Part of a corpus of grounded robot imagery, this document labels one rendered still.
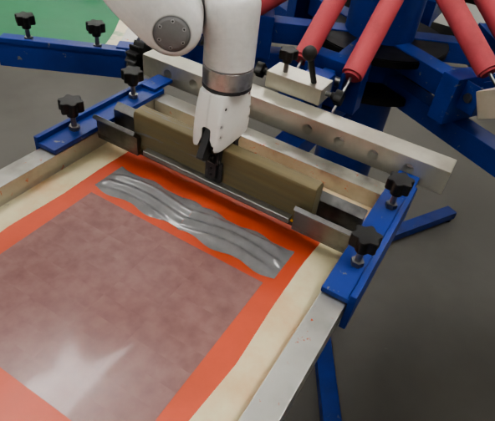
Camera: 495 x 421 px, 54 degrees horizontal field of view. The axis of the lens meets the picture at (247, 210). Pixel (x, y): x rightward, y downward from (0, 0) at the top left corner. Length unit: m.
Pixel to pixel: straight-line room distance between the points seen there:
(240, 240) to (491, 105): 0.49
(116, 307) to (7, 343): 0.14
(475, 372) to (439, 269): 0.50
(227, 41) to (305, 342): 0.40
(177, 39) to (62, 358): 0.41
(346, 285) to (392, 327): 1.32
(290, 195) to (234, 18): 0.27
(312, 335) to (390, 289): 1.50
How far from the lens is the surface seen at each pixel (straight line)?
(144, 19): 0.63
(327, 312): 0.66
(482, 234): 2.61
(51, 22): 1.54
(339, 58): 1.20
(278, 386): 0.59
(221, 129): 0.73
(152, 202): 0.83
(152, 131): 0.87
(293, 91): 1.01
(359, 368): 1.85
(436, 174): 0.92
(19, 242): 0.80
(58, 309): 0.70
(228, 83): 0.71
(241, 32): 0.68
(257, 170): 0.77
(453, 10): 1.25
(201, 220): 0.80
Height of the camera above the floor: 1.50
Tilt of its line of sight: 41 degrees down
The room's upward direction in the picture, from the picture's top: 8 degrees clockwise
